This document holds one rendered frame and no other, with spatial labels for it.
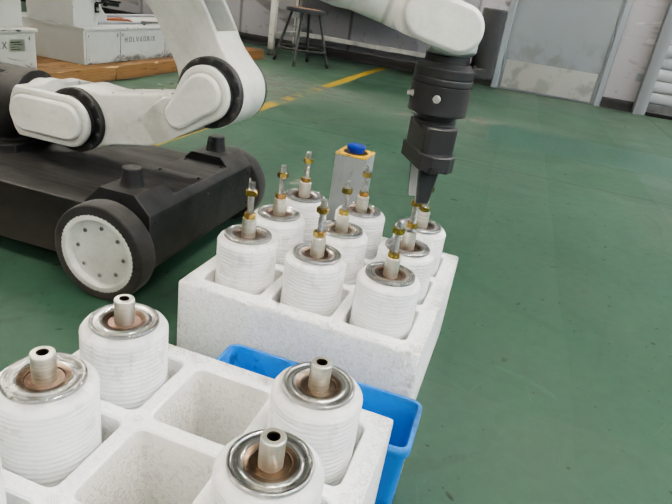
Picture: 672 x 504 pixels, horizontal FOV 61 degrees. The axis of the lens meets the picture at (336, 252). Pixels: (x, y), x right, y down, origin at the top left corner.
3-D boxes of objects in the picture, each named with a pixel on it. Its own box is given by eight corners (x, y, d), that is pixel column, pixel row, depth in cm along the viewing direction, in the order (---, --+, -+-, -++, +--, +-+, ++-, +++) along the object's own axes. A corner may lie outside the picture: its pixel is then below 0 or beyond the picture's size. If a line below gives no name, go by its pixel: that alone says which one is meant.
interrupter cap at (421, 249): (408, 262, 91) (409, 258, 91) (375, 244, 96) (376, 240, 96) (438, 254, 96) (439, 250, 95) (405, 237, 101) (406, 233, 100)
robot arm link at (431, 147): (467, 177, 85) (488, 95, 80) (406, 172, 83) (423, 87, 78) (438, 153, 96) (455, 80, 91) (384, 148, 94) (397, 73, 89)
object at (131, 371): (67, 455, 69) (58, 329, 62) (119, 408, 78) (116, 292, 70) (134, 483, 67) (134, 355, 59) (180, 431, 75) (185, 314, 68)
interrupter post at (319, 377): (303, 391, 58) (306, 364, 57) (311, 378, 61) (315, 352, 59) (324, 398, 58) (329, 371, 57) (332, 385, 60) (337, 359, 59)
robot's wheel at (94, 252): (56, 286, 116) (49, 194, 108) (73, 277, 121) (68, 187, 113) (141, 313, 112) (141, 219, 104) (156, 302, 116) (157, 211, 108)
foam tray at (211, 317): (174, 374, 97) (177, 280, 89) (272, 282, 131) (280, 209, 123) (396, 453, 87) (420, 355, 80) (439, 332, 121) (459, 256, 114)
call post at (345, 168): (316, 282, 134) (334, 153, 121) (326, 270, 140) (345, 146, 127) (344, 290, 132) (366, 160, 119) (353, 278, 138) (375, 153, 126)
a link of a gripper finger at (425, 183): (411, 201, 90) (418, 163, 88) (429, 203, 91) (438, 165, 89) (414, 205, 89) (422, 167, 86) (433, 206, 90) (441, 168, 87)
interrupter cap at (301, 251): (289, 263, 85) (290, 258, 85) (294, 242, 92) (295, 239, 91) (339, 270, 85) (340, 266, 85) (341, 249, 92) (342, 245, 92)
